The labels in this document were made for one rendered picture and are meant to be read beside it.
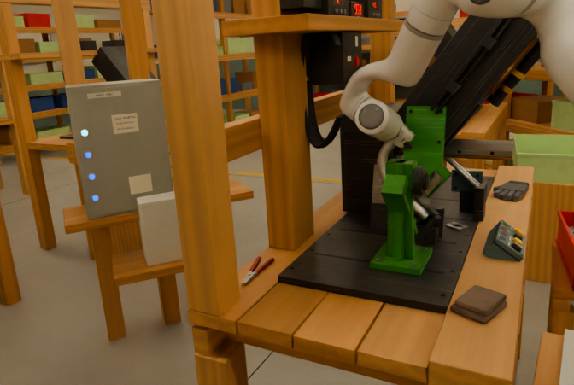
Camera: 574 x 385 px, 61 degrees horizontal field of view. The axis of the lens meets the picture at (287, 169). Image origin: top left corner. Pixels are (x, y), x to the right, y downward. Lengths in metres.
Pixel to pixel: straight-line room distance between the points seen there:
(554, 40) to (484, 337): 0.56
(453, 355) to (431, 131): 0.70
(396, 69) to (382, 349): 0.59
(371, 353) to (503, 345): 0.25
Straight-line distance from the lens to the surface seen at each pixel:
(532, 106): 4.58
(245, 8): 8.05
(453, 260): 1.35
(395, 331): 1.08
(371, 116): 1.16
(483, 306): 1.10
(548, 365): 1.11
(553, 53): 0.90
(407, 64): 1.10
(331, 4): 1.41
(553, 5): 0.98
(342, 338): 1.06
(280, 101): 1.34
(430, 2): 1.05
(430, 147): 1.47
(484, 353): 1.01
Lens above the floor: 1.46
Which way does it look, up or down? 14 degrees down
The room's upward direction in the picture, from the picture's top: 4 degrees counter-clockwise
